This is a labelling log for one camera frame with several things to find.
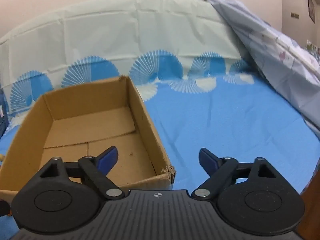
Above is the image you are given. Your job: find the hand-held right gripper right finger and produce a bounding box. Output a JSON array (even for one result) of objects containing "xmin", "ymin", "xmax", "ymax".
[{"xmin": 191, "ymin": 148, "xmax": 282, "ymax": 201}]

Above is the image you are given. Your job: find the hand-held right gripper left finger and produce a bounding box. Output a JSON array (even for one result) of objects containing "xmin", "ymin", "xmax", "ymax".
[{"xmin": 37, "ymin": 146, "xmax": 125, "ymax": 201}]

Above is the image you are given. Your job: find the brown cardboard box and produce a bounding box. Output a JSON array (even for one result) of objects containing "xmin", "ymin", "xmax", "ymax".
[{"xmin": 0, "ymin": 76, "xmax": 176, "ymax": 200}]

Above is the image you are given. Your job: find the blue fan-patterned sheet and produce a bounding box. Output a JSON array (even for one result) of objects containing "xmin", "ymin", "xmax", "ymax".
[{"xmin": 0, "ymin": 0, "xmax": 320, "ymax": 240}]

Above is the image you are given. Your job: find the light floral pillow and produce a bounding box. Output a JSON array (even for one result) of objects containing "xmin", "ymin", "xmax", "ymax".
[{"xmin": 204, "ymin": 0, "xmax": 320, "ymax": 140}]

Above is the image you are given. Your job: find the wooden bed frame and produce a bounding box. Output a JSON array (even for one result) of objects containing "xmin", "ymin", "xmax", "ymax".
[{"xmin": 296, "ymin": 155, "xmax": 320, "ymax": 240}]

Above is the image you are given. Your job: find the framed wall picture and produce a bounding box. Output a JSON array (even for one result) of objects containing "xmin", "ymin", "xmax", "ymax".
[{"xmin": 307, "ymin": 0, "xmax": 315, "ymax": 24}]

